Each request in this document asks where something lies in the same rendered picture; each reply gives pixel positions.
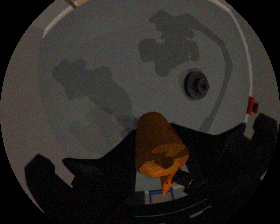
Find black round pedestal with short shaft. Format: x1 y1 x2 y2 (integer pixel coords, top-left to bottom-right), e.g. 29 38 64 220
184 71 210 99

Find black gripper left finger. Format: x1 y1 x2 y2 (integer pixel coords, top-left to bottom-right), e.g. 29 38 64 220
61 129 137 201

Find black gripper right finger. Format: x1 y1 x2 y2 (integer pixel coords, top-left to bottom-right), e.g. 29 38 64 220
170 122 246 187

